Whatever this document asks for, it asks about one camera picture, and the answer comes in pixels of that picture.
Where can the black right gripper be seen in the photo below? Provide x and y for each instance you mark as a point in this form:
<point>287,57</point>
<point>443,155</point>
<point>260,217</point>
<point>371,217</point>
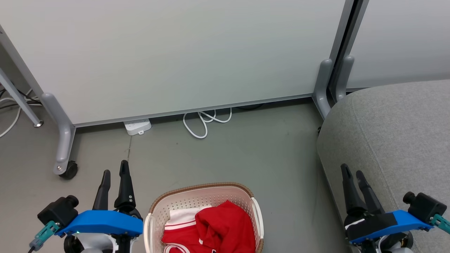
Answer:
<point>369,223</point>

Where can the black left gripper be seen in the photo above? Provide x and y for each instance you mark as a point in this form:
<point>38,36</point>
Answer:
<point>130,213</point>

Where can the red and white jersey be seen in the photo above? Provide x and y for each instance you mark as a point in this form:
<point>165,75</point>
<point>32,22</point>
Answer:
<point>225,228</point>

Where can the grey fabric sofa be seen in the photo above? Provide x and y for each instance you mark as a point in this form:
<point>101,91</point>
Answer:
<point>390,140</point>

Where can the black caster wheel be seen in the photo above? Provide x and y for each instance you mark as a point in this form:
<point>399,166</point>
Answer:
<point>70,170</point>

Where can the white power strip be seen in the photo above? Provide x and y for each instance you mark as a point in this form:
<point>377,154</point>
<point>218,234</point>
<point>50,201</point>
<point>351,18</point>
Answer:
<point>137,126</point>

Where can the grey partition leg with caster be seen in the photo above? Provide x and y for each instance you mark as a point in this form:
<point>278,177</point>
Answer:
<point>63,137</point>

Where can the beige perforated laundry basket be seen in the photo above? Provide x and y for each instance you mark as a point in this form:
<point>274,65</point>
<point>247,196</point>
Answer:
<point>197,198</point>

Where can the short grey partition leg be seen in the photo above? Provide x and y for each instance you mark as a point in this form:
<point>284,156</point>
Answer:
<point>321,88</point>
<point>344,77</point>

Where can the grey metal table leg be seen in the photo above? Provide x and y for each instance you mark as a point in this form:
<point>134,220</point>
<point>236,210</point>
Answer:
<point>17,98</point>

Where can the large white partition panel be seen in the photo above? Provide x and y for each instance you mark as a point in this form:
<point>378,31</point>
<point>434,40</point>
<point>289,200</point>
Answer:
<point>175,52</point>

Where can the narrow white partition panel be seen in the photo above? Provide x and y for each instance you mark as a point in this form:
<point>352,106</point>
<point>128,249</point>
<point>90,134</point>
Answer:
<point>400,38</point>

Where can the blue left camera mount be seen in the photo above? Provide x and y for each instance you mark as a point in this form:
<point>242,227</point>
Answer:
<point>102,222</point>

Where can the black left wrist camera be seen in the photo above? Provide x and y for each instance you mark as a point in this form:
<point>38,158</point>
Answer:
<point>58,211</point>

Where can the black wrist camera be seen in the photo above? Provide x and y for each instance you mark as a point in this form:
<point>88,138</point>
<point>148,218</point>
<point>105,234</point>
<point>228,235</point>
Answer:
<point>423,205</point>
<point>58,211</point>

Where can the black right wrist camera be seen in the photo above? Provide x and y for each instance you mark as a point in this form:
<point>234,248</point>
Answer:
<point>423,205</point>

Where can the teal left camera plug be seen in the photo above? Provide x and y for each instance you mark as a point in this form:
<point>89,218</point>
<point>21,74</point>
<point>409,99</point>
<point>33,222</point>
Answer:
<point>44,233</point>

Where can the teal camera plug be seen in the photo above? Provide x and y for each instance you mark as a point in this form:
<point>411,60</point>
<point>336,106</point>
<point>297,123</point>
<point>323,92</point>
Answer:
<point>441,222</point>
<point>44,233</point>

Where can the teal right camera plug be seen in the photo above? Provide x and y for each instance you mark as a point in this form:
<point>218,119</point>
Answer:
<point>441,222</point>

